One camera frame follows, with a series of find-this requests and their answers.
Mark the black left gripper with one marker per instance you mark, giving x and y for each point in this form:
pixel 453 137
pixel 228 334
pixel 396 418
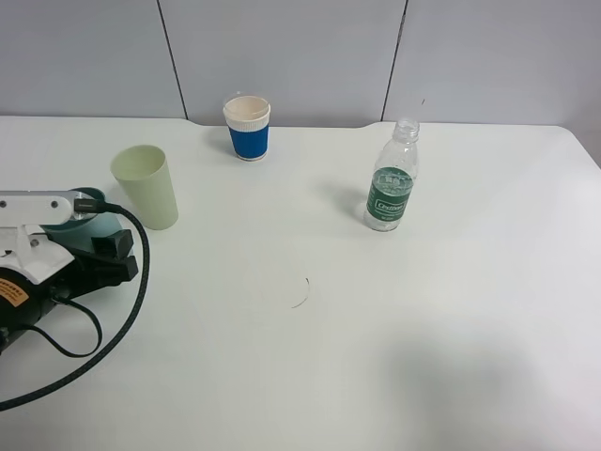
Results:
pixel 88 273

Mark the teal plastic cup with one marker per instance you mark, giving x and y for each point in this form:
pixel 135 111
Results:
pixel 76 230

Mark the clear plastic water bottle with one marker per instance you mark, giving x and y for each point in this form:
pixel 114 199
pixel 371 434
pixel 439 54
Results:
pixel 395 172

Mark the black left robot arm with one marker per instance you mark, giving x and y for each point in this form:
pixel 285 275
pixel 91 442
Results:
pixel 24 303

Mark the pale green plastic cup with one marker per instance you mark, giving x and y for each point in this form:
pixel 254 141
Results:
pixel 143 174

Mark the blue sleeved paper cup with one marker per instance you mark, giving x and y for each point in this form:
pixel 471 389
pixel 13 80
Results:
pixel 248 120

